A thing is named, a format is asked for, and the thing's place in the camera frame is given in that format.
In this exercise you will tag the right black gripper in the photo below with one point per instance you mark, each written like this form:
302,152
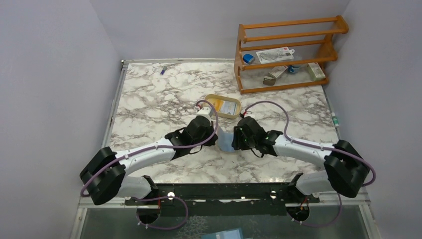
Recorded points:
237,142

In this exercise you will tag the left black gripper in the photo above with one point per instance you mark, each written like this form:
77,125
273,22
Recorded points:
211,142

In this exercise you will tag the white VIP credit card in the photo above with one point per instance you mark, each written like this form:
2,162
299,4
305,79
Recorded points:
229,108

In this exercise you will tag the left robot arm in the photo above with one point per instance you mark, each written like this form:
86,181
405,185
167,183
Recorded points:
105,173

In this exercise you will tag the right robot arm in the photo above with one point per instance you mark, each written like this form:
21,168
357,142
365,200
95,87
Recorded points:
341,167

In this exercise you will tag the yellow white card in tray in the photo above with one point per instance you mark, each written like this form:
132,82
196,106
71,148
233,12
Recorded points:
217,104

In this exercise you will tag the tan oval tray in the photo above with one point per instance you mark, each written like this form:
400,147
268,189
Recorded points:
214,96

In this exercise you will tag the blue small box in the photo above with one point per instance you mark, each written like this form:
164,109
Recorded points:
248,59

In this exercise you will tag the blue white cup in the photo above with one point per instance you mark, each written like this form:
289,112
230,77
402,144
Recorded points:
294,68

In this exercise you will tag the white packaged item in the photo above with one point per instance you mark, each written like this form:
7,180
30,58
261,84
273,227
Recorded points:
275,55

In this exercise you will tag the green white box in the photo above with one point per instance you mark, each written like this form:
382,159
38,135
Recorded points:
315,71

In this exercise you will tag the blue object at bottom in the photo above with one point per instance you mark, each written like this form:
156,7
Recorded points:
227,234

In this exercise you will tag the orange wooden rack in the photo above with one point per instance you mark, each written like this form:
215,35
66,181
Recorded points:
309,46

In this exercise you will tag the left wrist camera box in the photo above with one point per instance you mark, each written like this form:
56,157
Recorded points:
205,112

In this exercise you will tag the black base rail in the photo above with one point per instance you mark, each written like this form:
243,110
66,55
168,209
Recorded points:
222,199

